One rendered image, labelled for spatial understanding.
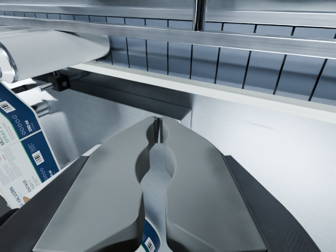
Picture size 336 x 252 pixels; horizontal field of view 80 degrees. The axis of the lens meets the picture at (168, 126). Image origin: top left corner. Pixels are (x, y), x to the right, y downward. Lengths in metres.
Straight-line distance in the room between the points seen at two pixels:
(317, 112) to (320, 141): 0.12
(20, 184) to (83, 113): 0.26
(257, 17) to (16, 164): 0.60
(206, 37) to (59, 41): 0.20
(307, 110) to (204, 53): 0.14
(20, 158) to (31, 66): 0.38
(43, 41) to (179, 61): 0.18
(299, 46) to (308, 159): 0.24
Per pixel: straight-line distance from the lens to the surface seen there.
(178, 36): 0.21
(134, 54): 0.36
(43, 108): 0.64
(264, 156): 0.40
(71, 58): 0.33
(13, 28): 0.50
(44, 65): 0.31
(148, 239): 0.63
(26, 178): 0.67
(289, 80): 0.28
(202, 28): 0.21
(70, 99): 0.54
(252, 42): 0.19
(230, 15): 0.28
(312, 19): 0.27
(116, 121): 0.45
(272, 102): 0.26
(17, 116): 0.61
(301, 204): 0.46
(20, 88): 0.69
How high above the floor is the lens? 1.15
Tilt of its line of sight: 47 degrees down
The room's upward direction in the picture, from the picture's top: 133 degrees counter-clockwise
